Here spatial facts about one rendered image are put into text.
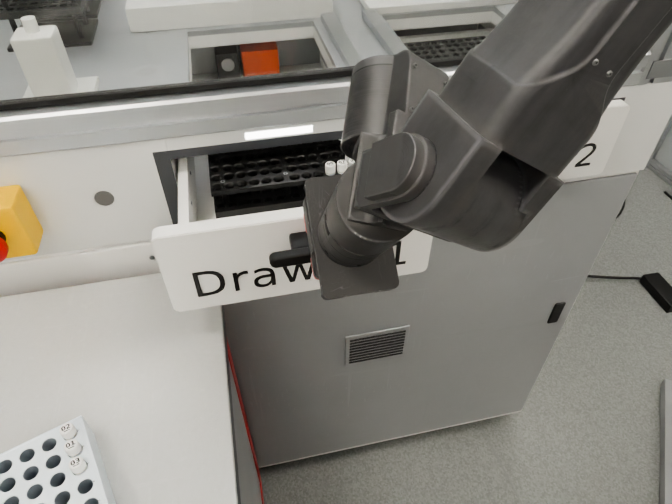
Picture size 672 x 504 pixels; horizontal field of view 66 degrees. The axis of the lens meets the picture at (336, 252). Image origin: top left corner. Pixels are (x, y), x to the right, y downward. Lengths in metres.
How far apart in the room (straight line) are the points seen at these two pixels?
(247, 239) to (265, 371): 0.48
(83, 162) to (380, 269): 0.37
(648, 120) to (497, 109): 0.62
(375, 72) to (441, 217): 0.13
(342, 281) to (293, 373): 0.58
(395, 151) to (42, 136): 0.45
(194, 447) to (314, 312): 0.36
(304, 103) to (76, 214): 0.31
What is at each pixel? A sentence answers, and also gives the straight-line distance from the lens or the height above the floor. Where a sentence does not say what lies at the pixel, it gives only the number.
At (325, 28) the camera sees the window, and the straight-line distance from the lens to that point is 0.60.
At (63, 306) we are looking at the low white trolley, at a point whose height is 0.76.
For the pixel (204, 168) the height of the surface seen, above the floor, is 0.84.
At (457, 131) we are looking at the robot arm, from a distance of 0.26.
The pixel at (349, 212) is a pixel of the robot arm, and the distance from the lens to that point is 0.32.
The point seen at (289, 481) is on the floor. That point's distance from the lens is 1.36.
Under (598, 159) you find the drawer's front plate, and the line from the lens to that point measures 0.83.
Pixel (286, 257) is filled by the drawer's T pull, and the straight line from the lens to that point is 0.50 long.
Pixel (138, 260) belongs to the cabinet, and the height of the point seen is 0.77.
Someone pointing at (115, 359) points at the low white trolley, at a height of 0.76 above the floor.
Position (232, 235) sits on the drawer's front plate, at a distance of 0.52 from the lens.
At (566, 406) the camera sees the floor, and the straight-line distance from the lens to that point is 1.57.
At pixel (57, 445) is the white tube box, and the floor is 0.80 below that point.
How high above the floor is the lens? 1.26
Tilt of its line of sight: 44 degrees down
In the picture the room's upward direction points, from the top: straight up
